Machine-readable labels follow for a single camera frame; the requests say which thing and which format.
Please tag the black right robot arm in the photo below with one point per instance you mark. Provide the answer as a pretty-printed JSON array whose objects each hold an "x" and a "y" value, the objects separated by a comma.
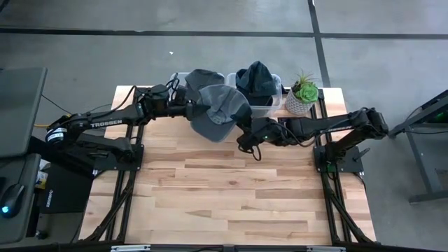
[{"x": 315, "y": 126}]

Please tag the white triangle-pattern plant pot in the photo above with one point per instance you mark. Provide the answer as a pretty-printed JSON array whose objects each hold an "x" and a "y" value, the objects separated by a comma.
[{"x": 297, "y": 105}]

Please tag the black aluminium frame rails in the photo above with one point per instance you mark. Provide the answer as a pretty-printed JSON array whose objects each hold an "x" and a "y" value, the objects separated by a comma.
[
  {"x": 329, "y": 196},
  {"x": 130, "y": 182}
]

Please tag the black Trossen box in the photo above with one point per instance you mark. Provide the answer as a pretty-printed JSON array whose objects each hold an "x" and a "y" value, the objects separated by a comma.
[{"x": 66, "y": 196}]

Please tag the green succulent plant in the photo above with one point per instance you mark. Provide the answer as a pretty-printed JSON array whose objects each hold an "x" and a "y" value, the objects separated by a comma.
[{"x": 306, "y": 92}]

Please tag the black computer mouse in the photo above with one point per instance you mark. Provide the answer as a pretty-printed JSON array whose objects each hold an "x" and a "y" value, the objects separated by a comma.
[{"x": 12, "y": 199}]

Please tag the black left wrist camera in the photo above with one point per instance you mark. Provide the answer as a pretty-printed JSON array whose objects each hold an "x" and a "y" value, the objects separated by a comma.
[{"x": 157, "y": 94}]

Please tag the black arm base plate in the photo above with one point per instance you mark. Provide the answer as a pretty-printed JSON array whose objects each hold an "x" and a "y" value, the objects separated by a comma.
[
  {"x": 136, "y": 161},
  {"x": 353, "y": 164}
]

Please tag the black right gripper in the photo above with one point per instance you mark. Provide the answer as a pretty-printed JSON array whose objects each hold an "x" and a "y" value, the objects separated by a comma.
[{"x": 264, "y": 133}]

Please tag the grey side desk top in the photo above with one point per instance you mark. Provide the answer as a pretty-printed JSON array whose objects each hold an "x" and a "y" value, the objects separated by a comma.
[{"x": 31, "y": 210}]

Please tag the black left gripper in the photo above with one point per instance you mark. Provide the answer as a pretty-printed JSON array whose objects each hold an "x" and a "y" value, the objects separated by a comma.
[{"x": 182, "y": 109}]

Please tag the dark navy baseball cap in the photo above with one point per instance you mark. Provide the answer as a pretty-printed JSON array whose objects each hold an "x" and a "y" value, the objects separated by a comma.
[{"x": 257, "y": 78}]

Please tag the cap with grey underbrim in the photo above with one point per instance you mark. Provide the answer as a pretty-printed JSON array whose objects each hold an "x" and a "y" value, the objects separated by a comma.
[{"x": 224, "y": 105}]

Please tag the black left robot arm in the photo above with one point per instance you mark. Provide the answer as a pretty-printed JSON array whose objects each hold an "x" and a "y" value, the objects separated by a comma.
[{"x": 105, "y": 122}]

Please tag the black table edge rail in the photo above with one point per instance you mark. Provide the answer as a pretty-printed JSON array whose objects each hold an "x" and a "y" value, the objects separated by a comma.
[{"x": 224, "y": 249}]

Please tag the dark teal baseball cap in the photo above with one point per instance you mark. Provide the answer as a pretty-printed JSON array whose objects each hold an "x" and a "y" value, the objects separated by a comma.
[{"x": 260, "y": 101}]

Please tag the black metal desk frame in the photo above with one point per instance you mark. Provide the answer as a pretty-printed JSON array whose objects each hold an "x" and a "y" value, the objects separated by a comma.
[{"x": 420, "y": 157}]

